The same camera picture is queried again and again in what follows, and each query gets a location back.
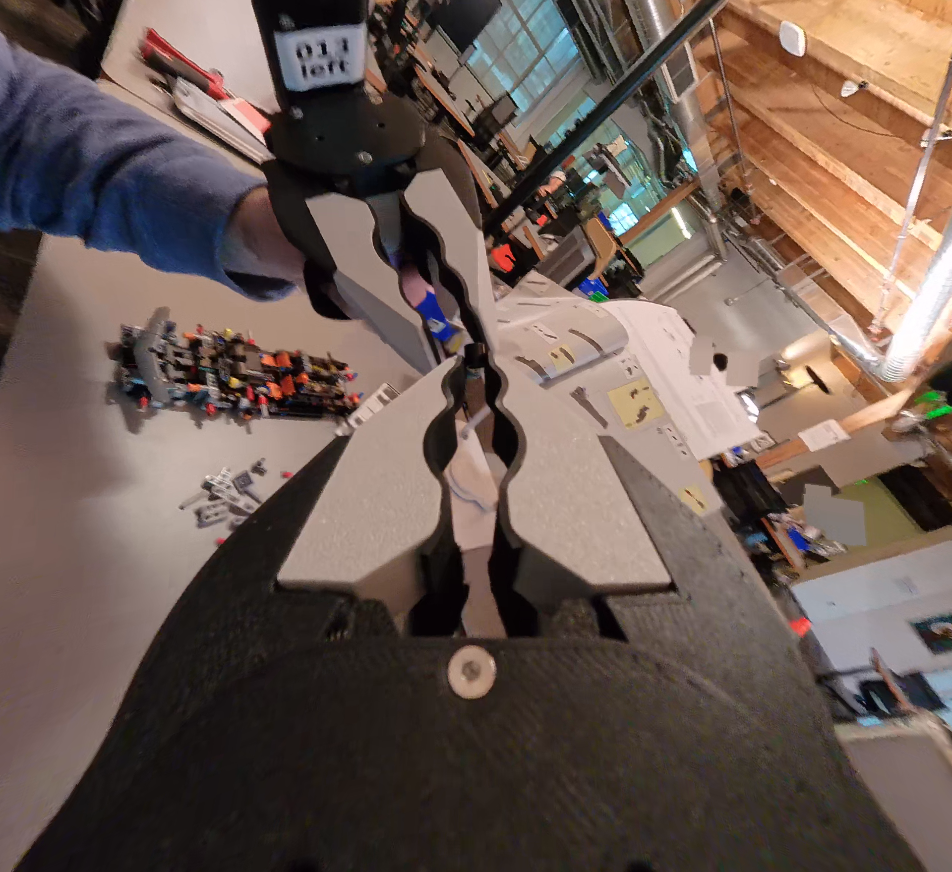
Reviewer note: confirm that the white desk stand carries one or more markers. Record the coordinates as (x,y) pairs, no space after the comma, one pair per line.
(468,485)

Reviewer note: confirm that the light grey double lego beam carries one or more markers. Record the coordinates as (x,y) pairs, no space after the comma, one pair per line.
(213,513)

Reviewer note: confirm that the silver ceiling duct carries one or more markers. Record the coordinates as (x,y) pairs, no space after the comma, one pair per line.
(647,9)

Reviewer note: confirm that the dark grey lego pin joiner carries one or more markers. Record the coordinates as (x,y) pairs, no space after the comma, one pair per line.
(474,355)

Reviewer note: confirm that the lego car chassis assembly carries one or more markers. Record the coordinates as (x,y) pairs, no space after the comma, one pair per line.
(238,374)

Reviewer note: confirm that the light grey lego axle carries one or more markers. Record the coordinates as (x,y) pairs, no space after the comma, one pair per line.
(190,500)

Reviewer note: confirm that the open instruction booklet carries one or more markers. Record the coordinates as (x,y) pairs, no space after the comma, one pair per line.
(632,381)

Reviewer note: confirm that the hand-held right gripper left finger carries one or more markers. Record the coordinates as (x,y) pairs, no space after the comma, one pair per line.
(364,515)

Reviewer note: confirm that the light grey L-shaped lego beam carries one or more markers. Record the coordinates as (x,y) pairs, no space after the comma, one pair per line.
(219,479)

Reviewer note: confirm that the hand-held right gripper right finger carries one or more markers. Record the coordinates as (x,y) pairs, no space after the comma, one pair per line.
(587,515)

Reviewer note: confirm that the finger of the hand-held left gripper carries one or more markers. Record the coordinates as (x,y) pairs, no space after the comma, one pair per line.
(364,270)
(457,232)

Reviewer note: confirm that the grey square lego plate bar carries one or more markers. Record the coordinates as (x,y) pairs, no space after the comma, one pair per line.
(242,482)

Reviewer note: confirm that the red black hand tool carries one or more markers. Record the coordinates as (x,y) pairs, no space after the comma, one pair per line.
(178,61)

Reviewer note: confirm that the black metal pole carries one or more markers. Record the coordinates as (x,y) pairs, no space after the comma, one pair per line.
(639,76)

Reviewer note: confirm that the person's left hand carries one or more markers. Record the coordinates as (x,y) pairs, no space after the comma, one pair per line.
(260,240)

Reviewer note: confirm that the sticker sheet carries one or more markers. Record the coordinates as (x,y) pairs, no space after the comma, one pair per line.
(368,407)

